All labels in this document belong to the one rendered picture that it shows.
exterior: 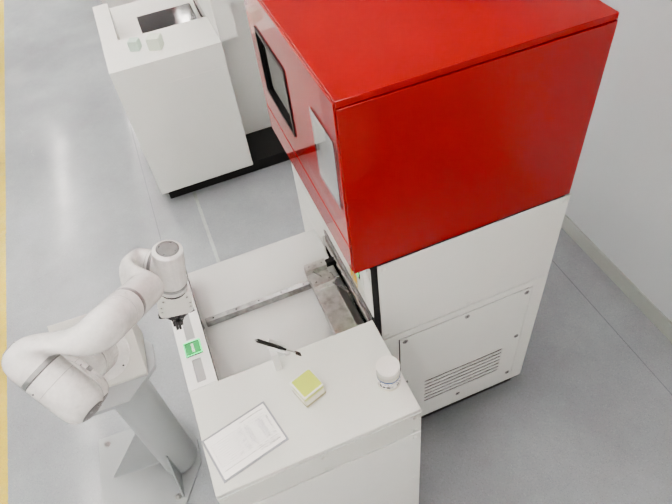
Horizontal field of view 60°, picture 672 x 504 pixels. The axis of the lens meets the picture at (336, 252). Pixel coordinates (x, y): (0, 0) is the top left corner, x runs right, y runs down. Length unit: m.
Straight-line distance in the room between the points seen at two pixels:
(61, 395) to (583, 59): 1.45
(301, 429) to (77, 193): 2.99
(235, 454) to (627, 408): 1.88
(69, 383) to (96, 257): 2.51
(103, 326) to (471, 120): 0.99
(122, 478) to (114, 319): 1.69
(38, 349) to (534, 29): 1.32
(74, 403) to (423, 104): 1.01
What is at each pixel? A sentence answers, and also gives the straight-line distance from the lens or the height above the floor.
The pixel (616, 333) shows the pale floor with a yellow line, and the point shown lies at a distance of 3.21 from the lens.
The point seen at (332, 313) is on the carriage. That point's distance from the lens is 2.05.
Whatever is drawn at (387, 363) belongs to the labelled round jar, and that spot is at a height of 1.06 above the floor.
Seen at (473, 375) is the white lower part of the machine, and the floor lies 0.27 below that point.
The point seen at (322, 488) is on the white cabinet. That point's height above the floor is 0.71.
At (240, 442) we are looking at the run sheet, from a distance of 1.77.
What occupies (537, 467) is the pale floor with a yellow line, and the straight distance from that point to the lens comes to 2.78.
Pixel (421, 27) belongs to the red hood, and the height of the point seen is 1.82.
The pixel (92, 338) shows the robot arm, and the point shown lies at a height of 1.56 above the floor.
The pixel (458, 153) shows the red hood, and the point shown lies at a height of 1.55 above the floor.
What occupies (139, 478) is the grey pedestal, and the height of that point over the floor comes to 0.01.
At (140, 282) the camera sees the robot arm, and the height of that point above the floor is 1.50.
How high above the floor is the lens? 2.54
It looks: 48 degrees down
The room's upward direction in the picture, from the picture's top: 8 degrees counter-clockwise
